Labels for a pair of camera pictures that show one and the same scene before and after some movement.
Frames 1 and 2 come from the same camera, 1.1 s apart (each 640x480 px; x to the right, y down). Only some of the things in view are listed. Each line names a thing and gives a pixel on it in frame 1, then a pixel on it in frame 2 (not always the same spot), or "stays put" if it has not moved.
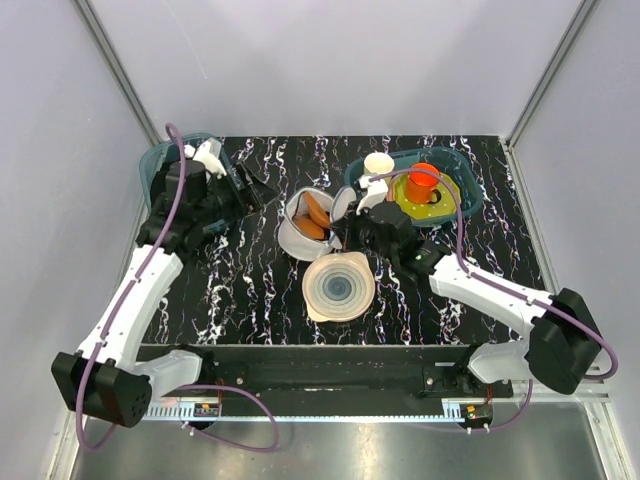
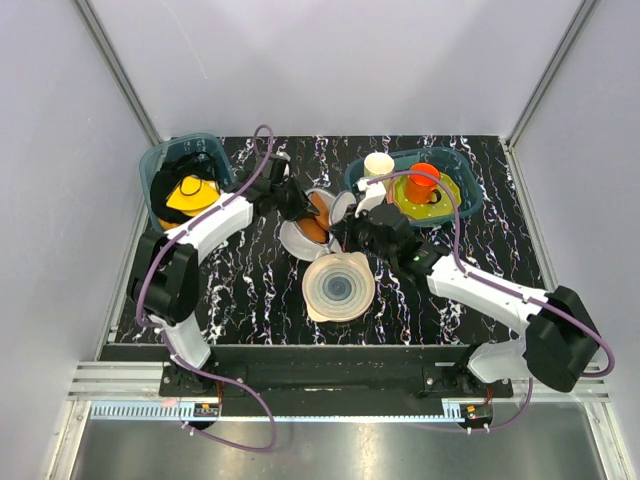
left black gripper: [255, 197] to [302, 205]
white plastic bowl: [305, 249] stays put
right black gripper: [346, 227] stays put
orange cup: [421, 186] stays put
